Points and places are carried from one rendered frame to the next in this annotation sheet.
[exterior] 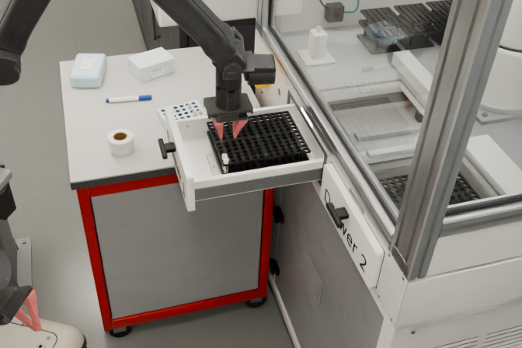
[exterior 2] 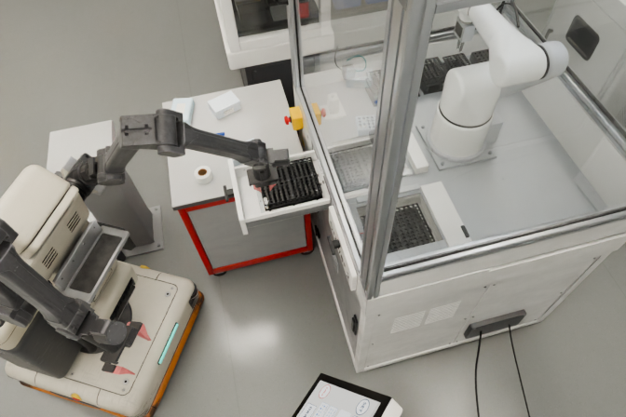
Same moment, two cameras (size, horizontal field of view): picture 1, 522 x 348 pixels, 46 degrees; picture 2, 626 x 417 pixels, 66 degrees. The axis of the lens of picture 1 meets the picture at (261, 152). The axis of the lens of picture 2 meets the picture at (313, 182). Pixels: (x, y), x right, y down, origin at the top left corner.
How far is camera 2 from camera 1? 0.58 m
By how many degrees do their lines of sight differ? 16
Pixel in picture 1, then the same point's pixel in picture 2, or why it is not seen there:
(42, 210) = (166, 184)
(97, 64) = (186, 108)
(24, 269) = (157, 229)
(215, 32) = (241, 154)
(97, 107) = not seen: hidden behind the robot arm
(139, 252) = (224, 235)
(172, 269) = (247, 242)
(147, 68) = (221, 111)
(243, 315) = (299, 260)
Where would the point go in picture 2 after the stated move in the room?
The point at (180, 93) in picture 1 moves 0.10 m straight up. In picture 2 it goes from (244, 128) to (240, 113)
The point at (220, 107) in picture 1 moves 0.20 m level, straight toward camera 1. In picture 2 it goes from (256, 179) to (252, 230)
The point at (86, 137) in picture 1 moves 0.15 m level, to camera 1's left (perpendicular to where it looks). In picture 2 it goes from (182, 169) to (147, 168)
